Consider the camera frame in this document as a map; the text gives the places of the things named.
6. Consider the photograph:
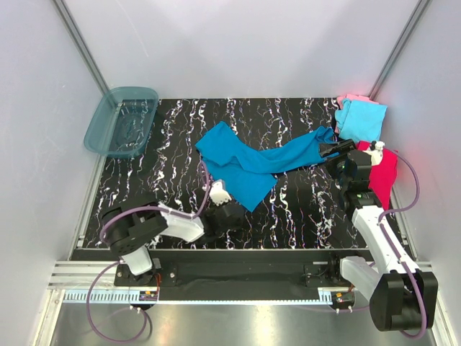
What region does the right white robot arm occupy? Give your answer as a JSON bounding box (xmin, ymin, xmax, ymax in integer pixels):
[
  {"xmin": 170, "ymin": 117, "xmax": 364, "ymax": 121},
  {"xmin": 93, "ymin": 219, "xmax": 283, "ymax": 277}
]
[{"xmin": 319, "ymin": 140, "xmax": 438, "ymax": 339}]

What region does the purple cable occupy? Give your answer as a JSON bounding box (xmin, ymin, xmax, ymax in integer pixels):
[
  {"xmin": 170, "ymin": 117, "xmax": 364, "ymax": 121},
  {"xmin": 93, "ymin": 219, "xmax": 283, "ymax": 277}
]
[
  {"xmin": 85, "ymin": 160, "xmax": 212, "ymax": 342},
  {"xmin": 297, "ymin": 147, "xmax": 429, "ymax": 340}
]

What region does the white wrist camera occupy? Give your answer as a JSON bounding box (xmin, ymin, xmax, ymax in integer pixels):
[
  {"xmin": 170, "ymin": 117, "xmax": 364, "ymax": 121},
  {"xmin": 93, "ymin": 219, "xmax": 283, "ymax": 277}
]
[
  {"xmin": 209, "ymin": 179, "xmax": 232, "ymax": 206},
  {"xmin": 364, "ymin": 141, "xmax": 385, "ymax": 167}
]

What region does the red folded shirt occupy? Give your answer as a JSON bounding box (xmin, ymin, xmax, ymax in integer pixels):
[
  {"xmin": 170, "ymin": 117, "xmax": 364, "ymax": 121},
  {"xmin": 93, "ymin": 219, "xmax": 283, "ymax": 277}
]
[{"xmin": 369, "ymin": 148, "xmax": 398, "ymax": 210}]

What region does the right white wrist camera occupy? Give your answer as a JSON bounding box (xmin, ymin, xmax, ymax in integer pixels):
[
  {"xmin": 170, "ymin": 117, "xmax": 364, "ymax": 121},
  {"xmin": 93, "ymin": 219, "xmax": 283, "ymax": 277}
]
[{"xmin": 364, "ymin": 141, "xmax": 385, "ymax": 167}]

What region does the light blue folded shirt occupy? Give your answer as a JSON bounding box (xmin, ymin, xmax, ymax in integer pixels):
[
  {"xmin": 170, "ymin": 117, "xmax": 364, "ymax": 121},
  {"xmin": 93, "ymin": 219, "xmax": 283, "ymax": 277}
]
[{"xmin": 335, "ymin": 98, "xmax": 388, "ymax": 143}]

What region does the blue t shirt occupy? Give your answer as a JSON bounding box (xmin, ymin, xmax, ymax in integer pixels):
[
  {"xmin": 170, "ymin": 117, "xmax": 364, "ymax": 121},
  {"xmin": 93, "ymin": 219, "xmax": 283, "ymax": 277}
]
[{"xmin": 196, "ymin": 122, "xmax": 334, "ymax": 212}]

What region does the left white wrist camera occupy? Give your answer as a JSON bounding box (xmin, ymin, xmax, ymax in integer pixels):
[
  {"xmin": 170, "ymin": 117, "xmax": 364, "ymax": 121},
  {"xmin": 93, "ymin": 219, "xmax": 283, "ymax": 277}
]
[{"xmin": 209, "ymin": 179, "xmax": 232, "ymax": 206}]

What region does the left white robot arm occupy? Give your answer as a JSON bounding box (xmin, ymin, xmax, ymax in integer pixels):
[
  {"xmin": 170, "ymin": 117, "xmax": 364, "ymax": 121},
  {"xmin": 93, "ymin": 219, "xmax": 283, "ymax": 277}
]
[{"xmin": 100, "ymin": 201, "xmax": 245, "ymax": 286}]

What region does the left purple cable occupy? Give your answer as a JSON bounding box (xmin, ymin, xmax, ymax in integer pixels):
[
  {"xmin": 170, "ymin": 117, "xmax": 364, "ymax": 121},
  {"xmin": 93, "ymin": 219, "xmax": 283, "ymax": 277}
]
[{"xmin": 85, "ymin": 160, "xmax": 212, "ymax": 342}]

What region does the white slotted cable duct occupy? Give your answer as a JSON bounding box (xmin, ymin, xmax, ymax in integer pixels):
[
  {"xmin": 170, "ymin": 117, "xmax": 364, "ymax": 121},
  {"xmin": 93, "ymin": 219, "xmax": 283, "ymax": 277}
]
[{"xmin": 63, "ymin": 289, "xmax": 333, "ymax": 306}]

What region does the pink folded shirt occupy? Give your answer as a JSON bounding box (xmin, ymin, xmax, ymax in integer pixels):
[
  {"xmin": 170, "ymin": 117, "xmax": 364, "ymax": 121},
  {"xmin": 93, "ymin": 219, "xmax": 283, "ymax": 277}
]
[{"xmin": 336, "ymin": 94, "xmax": 376, "ymax": 110}]

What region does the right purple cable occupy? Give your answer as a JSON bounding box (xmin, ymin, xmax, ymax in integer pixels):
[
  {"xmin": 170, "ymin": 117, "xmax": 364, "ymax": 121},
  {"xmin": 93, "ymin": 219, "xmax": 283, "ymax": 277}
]
[{"xmin": 297, "ymin": 147, "xmax": 429, "ymax": 340}]

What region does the teal plastic bin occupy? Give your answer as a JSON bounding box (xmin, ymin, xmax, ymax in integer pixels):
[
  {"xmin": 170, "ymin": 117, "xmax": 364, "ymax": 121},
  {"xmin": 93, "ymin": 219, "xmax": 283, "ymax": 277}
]
[{"xmin": 84, "ymin": 86, "xmax": 159, "ymax": 159}]

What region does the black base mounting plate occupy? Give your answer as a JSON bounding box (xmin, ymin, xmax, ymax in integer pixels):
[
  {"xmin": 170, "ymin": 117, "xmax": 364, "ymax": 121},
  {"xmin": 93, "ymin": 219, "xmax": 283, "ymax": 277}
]
[{"xmin": 114, "ymin": 248, "xmax": 372, "ymax": 302}]

